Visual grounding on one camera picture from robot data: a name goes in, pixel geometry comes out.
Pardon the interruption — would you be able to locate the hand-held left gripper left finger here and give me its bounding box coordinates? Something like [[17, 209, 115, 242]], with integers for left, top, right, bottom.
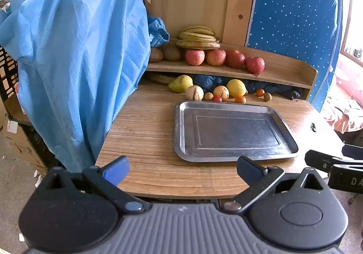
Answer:
[[42, 155, 144, 213]]

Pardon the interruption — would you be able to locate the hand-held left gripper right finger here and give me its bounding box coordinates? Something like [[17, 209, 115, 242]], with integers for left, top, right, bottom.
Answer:
[[223, 155, 326, 212]]

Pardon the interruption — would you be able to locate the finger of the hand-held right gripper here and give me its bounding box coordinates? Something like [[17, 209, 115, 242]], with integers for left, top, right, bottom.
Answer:
[[342, 143, 363, 160], [305, 150, 355, 178]]

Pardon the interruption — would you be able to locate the metal tray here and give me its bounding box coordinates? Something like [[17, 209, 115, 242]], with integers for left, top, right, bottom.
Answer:
[[174, 100, 299, 163]]

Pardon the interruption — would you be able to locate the yellow lemon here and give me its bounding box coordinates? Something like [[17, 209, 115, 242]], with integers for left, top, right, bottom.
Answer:
[[226, 79, 247, 98]]

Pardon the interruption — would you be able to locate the yellow green pear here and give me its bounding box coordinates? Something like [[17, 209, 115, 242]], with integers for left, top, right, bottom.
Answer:
[[168, 75, 194, 93]]

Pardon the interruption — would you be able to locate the pink patterned bedding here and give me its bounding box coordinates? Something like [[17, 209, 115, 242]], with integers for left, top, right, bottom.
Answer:
[[320, 53, 363, 134]]

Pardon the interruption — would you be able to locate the curved wooden shelf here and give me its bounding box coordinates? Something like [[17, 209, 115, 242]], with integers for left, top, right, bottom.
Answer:
[[145, 41, 319, 100]]

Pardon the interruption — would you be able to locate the dark blue padded cloth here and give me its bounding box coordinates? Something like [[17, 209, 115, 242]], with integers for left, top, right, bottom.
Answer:
[[193, 74, 302, 100]]

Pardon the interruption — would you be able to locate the cardboard box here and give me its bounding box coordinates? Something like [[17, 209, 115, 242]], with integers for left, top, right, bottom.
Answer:
[[0, 95, 57, 169]]

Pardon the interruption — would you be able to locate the dark red apple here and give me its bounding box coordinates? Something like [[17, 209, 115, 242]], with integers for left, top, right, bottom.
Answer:
[[225, 49, 246, 70], [245, 56, 265, 75]]

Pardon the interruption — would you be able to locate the pale red apple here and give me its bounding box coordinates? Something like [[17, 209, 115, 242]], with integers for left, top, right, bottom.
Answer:
[[206, 49, 226, 67], [185, 49, 205, 66]]

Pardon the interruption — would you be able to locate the light blue hanging garment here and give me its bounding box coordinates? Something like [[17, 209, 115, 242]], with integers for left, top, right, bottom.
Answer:
[[0, 0, 152, 172]]

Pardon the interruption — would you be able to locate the window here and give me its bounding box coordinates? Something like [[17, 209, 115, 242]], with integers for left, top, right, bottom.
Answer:
[[340, 0, 363, 67]]

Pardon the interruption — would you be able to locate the bunch of ripe bananas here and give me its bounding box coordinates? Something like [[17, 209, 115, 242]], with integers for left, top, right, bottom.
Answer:
[[176, 25, 221, 50]]

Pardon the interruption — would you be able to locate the blue white-dotted cloth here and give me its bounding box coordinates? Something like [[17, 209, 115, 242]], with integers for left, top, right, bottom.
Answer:
[[245, 0, 343, 113]]

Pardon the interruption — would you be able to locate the black plastic crate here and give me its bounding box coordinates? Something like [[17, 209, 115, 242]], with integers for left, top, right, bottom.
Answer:
[[0, 46, 20, 98]]

